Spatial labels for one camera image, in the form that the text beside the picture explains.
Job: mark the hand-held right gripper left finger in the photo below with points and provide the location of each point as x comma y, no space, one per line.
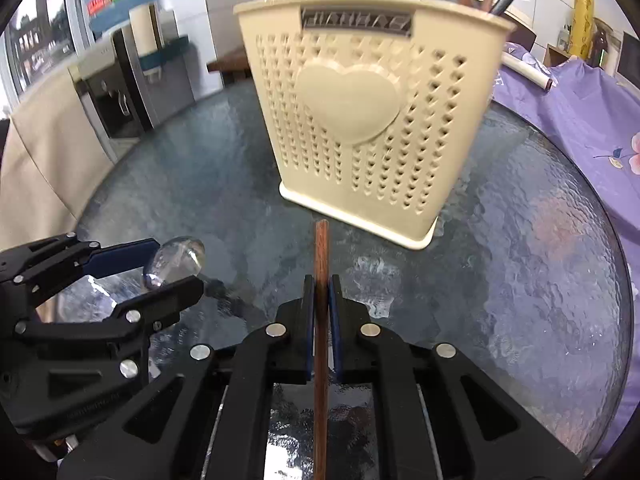
311,330

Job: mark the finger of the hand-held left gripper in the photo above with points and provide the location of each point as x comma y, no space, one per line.
125,257
165,300

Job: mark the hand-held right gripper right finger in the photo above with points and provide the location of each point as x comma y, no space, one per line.
333,330

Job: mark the cream perforated utensil holder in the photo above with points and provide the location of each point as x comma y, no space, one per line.
350,160

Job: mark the beige cloth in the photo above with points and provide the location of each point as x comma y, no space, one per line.
45,160

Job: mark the grey water dispenser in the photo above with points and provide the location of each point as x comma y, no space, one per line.
120,100

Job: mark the wooden side table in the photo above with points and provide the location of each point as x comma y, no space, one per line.
232,62

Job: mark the white cylinder container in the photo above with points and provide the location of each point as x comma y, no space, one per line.
144,30

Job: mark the window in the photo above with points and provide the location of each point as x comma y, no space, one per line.
45,35

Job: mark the purple floral cloth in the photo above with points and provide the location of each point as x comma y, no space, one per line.
590,110

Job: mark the cardboard box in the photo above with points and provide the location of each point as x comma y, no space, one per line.
556,55

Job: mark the brown bottle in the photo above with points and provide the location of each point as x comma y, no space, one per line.
601,47

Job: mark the yellow roll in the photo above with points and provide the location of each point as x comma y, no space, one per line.
582,20

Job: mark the white microwave oven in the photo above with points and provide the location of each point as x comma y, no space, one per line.
631,55

